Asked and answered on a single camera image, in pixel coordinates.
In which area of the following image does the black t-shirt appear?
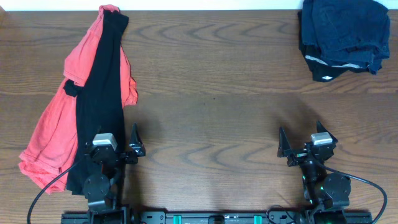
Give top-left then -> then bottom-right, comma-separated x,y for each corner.
66,10 -> 129,195

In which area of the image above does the folded navy blue garment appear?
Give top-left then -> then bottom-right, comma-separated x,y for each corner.
299,0 -> 391,75

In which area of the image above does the folded black garment white print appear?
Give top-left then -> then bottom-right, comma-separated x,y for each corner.
297,11 -> 368,82

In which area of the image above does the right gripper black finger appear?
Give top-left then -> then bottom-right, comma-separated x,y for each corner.
316,121 -> 338,143
277,127 -> 294,157

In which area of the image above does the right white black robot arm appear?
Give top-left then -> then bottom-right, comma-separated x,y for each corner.
277,121 -> 351,223

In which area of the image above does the red orange t-shirt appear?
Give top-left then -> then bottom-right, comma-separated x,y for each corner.
19,4 -> 120,194

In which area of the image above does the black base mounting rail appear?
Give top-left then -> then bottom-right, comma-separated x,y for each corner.
61,210 -> 373,224

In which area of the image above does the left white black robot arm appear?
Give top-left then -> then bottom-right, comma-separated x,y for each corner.
83,124 -> 146,223

